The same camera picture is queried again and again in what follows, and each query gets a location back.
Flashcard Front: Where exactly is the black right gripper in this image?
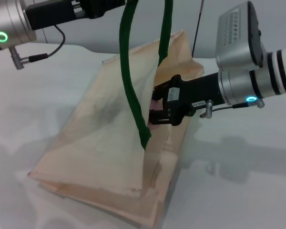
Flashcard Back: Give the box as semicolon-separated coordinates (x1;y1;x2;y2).
148;72;226;127

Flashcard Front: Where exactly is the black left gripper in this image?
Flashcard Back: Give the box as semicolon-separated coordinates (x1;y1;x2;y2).
23;0;127;31

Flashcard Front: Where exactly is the cream handbag with green handles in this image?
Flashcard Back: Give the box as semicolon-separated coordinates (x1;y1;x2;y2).
27;0;204;229

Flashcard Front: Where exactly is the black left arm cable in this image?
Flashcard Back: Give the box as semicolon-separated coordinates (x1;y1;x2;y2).
9;24;66;70

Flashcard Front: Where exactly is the thin dark vertical cable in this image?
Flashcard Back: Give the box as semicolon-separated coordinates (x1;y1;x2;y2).
191;0;205;57

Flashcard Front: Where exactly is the silver ribbed wrist camera box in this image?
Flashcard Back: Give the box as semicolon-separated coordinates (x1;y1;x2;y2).
215;0;268;72

